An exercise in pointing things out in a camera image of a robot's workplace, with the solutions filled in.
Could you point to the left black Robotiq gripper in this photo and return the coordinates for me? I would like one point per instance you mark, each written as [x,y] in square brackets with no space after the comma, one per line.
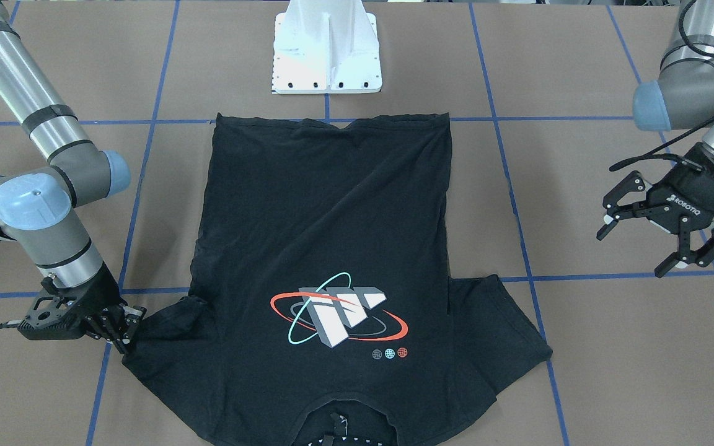
[691,193]

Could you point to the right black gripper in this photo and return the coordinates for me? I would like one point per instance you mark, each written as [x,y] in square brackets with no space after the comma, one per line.
[101,292]

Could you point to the black graphic t-shirt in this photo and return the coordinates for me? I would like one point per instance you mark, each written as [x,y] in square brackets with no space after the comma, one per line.
[321,309]

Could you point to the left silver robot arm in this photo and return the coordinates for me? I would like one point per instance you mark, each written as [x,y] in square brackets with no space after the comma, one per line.
[682,98]

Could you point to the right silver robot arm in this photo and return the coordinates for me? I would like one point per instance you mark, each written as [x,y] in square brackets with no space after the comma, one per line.
[38,208]

